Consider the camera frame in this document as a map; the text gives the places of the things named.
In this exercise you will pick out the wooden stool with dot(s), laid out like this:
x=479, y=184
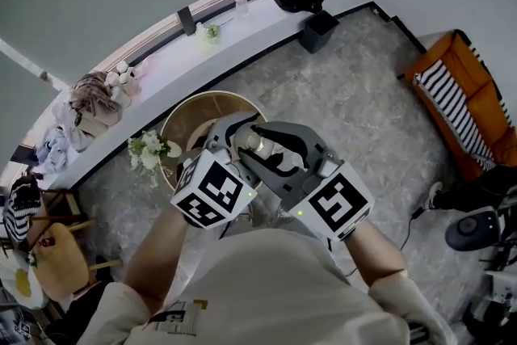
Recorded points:
x=64, y=262

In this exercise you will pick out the black power adapter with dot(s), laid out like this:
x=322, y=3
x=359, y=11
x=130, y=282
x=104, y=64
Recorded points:
x=416, y=213

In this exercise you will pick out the white vase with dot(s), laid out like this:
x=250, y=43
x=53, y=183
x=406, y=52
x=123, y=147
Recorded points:
x=173, y=151

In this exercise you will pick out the dark round seat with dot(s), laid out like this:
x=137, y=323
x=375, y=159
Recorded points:
x=470, y=228

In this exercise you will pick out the small black box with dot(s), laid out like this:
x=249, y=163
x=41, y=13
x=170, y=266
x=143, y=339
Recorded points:
x=186, y=20

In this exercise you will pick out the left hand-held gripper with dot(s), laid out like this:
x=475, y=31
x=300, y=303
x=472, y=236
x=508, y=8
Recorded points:
x=218, y=188

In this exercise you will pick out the person's right forearm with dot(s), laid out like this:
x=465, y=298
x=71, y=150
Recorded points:
x=375, y=254

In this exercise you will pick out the white window ledge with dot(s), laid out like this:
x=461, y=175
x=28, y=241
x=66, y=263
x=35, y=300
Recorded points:
x=182, y=64

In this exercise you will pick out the pale blue clothes pile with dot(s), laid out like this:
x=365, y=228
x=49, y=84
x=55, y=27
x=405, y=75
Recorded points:
x=52, y=149

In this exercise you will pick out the person's left forearm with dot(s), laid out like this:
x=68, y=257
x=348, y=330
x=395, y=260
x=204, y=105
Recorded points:
x=155, y=262

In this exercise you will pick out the clear plastic bottle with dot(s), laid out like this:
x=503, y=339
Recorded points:
x=241, y=4

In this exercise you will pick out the small white flower sprig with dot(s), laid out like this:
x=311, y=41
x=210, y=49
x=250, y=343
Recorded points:
x=212, y=32

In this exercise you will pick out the beige tote bag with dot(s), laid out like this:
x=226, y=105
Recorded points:
x=97, y=121

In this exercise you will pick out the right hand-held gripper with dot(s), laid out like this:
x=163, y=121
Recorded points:
x=339, y=206

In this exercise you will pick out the round glass-top side table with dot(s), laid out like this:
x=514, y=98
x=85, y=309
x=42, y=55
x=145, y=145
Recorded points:
x=190, y=121

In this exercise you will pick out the white ornaments cluster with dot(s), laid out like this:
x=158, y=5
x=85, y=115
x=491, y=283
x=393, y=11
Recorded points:
x=121, y=81

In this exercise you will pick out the fried egg shaped cushion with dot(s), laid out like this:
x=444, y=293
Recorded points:
x=22, y=283

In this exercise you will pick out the orange sofa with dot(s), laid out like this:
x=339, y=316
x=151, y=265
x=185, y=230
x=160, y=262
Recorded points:
x=476, y=93

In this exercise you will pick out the small shiny round object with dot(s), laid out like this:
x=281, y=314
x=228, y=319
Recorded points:
x=258, y=143

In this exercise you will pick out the black waste bin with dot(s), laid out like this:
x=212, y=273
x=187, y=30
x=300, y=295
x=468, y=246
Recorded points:
x=319, y=32

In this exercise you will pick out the small red object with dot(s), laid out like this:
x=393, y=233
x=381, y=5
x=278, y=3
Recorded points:
x=46, y=242

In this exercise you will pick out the striped knit garment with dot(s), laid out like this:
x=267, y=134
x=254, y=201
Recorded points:
x=20, y=206

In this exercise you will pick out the black white striped blanket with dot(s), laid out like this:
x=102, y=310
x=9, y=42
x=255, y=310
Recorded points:
x=452, y=101

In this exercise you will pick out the white flower bouquet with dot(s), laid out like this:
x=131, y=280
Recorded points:
x=147, y=151

